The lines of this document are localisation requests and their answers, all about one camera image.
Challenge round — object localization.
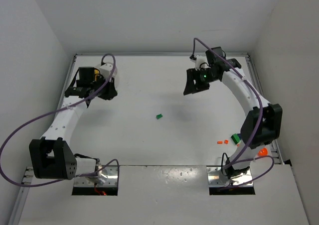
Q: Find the dark green lego brick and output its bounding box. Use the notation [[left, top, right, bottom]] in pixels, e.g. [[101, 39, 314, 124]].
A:
[[231, 134, 241, 144]]

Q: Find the orange round lego piece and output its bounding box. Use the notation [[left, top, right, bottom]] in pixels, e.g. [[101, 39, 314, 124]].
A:
[[258, 147, 268, 157]]

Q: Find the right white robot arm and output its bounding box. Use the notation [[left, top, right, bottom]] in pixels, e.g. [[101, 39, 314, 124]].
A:
[[183, 47, 283, 179]]

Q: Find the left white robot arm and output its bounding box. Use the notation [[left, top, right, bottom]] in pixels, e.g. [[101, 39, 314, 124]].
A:
[[29, 63, 118, 180]]

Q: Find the white divided round container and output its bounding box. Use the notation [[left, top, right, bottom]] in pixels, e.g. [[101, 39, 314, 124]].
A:
[[96, 64, 120, 89]]

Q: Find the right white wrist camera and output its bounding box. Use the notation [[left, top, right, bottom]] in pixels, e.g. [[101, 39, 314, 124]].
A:
[[190, 55, 207, 70]]

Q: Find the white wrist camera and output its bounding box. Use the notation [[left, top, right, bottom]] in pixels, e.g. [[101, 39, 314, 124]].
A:
[[99, 62, 113, 79], [190, 55, 207, 70]]

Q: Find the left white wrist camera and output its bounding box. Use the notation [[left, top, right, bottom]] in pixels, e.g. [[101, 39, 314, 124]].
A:
[[99, 62, 113, 79]]

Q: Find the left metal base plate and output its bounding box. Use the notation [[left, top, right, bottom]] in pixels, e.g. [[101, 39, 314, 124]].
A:
[[73, 166, 118, 189]]

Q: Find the metal base plate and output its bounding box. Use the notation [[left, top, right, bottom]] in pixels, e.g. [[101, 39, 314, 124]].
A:
[[206, 166, 252, 188], [73, 166, 118, 189]]

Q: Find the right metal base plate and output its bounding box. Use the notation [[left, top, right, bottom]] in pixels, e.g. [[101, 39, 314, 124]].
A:
[[206, 166, 252, 188]]

